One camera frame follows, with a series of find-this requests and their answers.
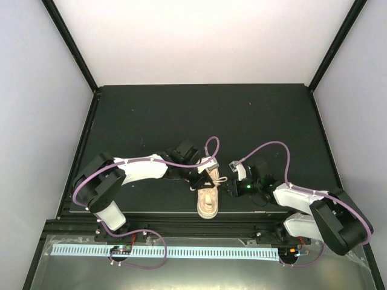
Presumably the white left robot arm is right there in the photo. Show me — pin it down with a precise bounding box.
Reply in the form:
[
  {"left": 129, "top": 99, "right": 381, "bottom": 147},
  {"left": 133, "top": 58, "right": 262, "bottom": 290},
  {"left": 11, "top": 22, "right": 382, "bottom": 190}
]
[{"left": 72, "top": 141, "right": 218, "bottom": 241}]

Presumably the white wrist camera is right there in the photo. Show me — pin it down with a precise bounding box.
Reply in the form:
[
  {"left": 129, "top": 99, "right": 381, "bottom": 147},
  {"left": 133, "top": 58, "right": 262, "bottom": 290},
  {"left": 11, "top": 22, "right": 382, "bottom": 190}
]
[
  {"left": 197, "top": 156, "right": 219, "bottom": 173},
  {"left": 229, "top": 161, "right": 247, "bottom": 181}
]

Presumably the beige worn sneaker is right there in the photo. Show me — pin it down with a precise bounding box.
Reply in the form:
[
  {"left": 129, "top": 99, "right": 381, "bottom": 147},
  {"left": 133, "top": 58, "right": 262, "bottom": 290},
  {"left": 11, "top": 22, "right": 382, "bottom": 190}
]
[{"left": 197, "top": 169, "right": 220, "bottom": 219}]

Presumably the small right circuit board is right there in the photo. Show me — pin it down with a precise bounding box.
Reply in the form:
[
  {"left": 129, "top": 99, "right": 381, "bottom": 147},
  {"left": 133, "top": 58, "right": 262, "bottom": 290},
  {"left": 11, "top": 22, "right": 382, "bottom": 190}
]
[{"left": 285, "top": 248, "right": 310, "bottom": 257}]

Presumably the small circuit board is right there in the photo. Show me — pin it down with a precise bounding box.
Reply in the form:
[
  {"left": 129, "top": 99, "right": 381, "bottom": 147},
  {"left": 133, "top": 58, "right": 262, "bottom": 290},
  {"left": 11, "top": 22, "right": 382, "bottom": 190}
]
[
  {"left": 109, "top": 245, "right": 132, "bottom": 255},
  {"left": 285, "top": 248, "right": 310, "bottom": 257}
]

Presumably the white slotted cable duct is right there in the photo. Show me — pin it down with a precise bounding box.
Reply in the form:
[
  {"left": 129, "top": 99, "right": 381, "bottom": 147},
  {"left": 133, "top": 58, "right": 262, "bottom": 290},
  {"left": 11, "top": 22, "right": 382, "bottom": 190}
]
[{"left": 50, "top": 244, "right": 279, "bottom": 262}]

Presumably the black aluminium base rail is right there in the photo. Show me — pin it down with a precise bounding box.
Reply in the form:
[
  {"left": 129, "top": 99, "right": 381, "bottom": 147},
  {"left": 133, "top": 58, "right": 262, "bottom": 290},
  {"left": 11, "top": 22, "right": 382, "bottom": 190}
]
[{"left": 93, "top": 211, "right": 312, "bottom": 242}]

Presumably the black left corner frame post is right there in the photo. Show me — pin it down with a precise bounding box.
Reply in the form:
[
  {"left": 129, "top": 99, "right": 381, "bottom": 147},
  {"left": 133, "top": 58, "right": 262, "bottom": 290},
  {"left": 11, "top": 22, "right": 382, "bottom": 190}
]
[{"left": 41, "top": 0, "right": 99, "bottom": 93}]

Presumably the black left floor frame rail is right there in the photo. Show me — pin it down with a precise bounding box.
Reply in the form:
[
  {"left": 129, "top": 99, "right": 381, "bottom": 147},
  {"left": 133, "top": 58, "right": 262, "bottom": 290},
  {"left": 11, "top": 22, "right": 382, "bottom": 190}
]
[{"left": 56, "top": 91, "right": 101, "bottom": 219}]

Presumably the black right corner frame post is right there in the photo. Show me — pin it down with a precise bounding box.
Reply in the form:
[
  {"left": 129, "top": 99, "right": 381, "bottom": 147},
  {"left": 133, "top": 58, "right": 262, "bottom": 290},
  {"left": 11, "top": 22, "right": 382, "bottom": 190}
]
[{"left": 308, "top": 0, "right": 368, "bottom": 93}]

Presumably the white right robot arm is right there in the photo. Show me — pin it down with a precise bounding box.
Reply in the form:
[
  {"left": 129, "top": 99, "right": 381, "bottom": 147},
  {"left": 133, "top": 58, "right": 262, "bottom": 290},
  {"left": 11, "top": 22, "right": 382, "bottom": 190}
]
[{"left": 226, "top": 161, "right": 374, "bottom": 256}]

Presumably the black right floor frame rail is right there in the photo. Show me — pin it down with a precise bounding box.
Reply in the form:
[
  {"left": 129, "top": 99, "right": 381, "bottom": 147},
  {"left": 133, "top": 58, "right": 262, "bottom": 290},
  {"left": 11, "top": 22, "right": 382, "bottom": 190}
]
[{"left": 306, "top": 87, "right": 343, "bottom": 188}]

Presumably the small left circuit board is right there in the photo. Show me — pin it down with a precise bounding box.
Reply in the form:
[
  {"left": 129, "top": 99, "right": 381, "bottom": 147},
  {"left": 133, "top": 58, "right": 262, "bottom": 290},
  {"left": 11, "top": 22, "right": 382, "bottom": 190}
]
[{"left": 109, "top": 245, "right": 132, "bottom": 255}]

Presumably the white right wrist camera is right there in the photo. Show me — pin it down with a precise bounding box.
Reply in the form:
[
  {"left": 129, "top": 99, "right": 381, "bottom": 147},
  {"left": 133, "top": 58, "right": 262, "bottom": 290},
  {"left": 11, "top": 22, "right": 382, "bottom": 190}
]
[{"left": 229, "top": 161, "right": 247, "bottom": 181}]

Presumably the black floor frame rail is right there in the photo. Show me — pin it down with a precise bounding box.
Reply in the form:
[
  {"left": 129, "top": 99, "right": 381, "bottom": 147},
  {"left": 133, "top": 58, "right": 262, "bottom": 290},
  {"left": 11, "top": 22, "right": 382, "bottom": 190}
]
[
  {"left": 56, "top": 91, "right": 101, "bottom": 219},
  {"left": 306, "top": 87, "right": 343, "bottom": 188}
]

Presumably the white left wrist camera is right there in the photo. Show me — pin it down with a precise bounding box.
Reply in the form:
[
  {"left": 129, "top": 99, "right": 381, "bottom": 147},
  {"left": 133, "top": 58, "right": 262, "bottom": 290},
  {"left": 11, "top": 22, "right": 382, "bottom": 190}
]
[{"left": 197, "top": 156, "right": 219, "bottom": 173}]

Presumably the black corner frame post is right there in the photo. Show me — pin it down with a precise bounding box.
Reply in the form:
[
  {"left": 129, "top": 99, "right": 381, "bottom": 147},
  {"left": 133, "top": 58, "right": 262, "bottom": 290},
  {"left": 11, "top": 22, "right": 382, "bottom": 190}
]
[
  {"left": 308, "top": 0, "right": 368, "bottom": 93},
  {"left": 41, "top": 0, "right": 99, "bottom": 93}
]

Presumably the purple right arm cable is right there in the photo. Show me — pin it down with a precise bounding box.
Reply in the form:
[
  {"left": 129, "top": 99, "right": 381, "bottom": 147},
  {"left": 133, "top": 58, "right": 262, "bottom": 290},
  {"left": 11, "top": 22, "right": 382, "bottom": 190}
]
[{"left": 240, "top": 141, "right": 374, "bottom": 245}]

